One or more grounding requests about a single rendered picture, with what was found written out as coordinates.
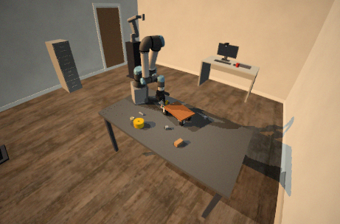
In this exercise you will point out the small orange block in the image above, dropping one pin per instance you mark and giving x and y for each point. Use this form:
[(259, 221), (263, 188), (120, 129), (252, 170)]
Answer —
[(178, 142)]

